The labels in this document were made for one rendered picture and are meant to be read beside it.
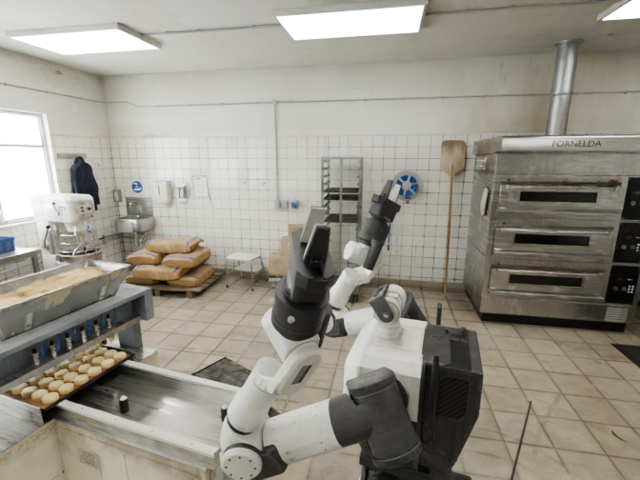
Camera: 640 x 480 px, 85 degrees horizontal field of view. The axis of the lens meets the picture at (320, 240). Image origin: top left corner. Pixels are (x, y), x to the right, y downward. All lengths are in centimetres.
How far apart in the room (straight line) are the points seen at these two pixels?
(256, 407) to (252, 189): 474
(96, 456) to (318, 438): 113
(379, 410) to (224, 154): 501
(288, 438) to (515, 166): 369
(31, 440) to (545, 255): 412
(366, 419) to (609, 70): 522
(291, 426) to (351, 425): 12
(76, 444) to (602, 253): 441
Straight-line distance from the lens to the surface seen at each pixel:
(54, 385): 185
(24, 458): 181
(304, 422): 76
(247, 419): 74
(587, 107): 546
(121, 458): 163
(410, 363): 83
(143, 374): 185
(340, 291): 120
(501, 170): 408
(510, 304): 444
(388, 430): 72
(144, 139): 616
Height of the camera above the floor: 181
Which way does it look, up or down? 13 degrees down
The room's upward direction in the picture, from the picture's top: straight up
